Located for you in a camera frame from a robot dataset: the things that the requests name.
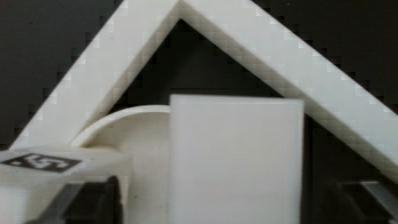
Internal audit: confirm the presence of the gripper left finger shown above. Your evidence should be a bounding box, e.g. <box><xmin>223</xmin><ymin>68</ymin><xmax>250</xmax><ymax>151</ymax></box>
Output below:
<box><xmin>24</xmin><ymin>176</ymin><xmax>122</xmax><ymax>224</ymax></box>

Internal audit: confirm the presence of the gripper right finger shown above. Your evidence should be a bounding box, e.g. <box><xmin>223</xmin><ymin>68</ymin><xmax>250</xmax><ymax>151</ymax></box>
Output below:
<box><xmin>321</xmin><ymin>180</ymin><xmax>398</xmax><ymax>224</ymax></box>

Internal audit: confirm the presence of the white stool leg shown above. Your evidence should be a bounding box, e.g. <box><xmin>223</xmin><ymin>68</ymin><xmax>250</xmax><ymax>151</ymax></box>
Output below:
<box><xmin>168</xmin><ymin>95</ymin><xmax>303</xmax><ymax>224</ymax></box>
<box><xmin>0</xmin><ymin>147</ymin><xmax>127</xmax><ymax>224</ymax></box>

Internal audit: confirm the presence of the white round stool seat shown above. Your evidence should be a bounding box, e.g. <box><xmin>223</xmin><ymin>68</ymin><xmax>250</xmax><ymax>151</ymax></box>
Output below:
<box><xmin>70</xmin><ymin>105</ymin><xmax>170</xmax><ymax>224</ymax></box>

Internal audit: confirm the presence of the white front fence bar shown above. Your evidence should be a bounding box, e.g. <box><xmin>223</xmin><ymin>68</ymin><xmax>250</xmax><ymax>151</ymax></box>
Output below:
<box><xmin>10</xmin><ymin>0</ymin><xmax>181</xmax><ymax>150</ymax></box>

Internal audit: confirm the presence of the white fence bar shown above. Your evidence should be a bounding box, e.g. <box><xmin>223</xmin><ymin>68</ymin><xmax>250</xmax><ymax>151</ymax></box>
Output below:
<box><xmin>181</xmin><ymin>0</ymin><xmax>398</xmax><ymax>181</ymax></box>
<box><xmin>10</xmin><ymin>0</ymin><xmax>181</xmax><ymax>150</ymax></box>

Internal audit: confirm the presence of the white right fence bar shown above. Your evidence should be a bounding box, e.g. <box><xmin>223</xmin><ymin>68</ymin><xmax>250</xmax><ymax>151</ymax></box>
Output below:
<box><xmin>181</xmin><ymin>0</ymin><xmax>398</xmax><ymax>181</ymax></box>

